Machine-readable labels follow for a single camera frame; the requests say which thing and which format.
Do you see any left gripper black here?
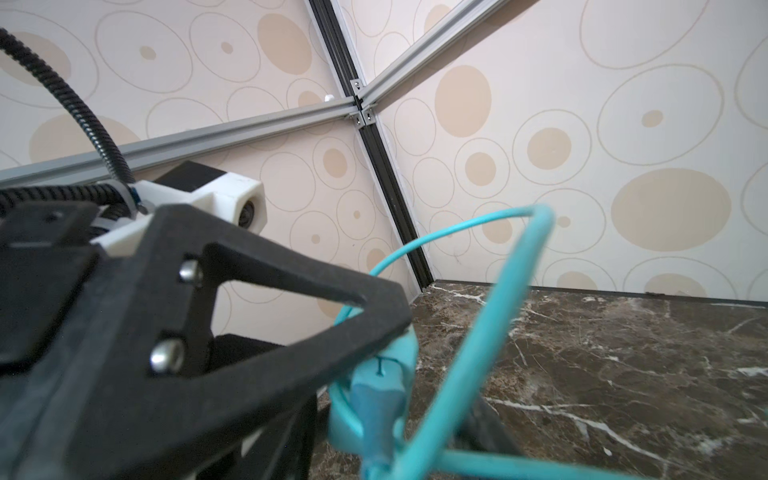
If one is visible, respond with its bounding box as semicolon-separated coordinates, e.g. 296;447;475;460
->
0;200;157;480

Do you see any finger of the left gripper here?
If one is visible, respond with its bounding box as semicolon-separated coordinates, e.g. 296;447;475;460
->
35;205;411;479

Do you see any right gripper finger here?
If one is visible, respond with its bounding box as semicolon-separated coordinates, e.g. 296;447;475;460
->
455;397;522;456

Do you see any teal cable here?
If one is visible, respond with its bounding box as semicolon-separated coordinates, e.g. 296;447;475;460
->
332;203;661;480

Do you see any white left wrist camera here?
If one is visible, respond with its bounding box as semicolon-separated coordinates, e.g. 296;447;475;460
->
90;161;268;256

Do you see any left aluminium rail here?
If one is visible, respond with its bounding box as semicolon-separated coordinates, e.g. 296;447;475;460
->
1;97;357;188

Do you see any aluminium rail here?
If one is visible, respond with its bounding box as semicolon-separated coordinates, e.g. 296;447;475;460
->
357;0;508;110
1;97;357;188

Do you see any back aluminium rail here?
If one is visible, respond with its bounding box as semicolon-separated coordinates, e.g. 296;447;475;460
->
357;0;508;110

